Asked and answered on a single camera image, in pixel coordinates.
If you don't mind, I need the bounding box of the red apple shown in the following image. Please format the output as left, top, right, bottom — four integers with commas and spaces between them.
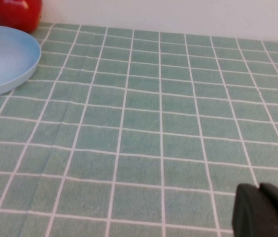
0, 0, 43, 34

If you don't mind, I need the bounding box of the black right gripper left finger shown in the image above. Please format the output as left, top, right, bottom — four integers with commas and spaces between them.
231, 183, 278, 237

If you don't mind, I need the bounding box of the light blue round plate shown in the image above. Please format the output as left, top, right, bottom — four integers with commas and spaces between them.
0, 24, 42, 101

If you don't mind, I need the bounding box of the green checked tablecloth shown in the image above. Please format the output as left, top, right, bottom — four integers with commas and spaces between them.
0, 22, 278, 237

